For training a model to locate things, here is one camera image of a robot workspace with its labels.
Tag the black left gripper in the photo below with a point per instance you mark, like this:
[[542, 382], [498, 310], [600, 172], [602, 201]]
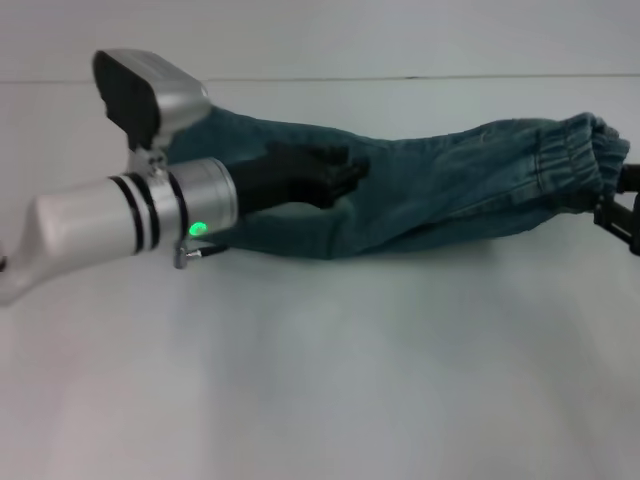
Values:
[[270, 180]]

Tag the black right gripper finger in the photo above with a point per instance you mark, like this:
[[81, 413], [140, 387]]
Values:
[[631, 179], [620, 222]]

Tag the blue denim shorts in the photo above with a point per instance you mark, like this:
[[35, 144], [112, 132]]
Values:
[[450, 180]]

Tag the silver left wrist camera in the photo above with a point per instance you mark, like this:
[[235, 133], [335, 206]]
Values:
[[150, 95]]

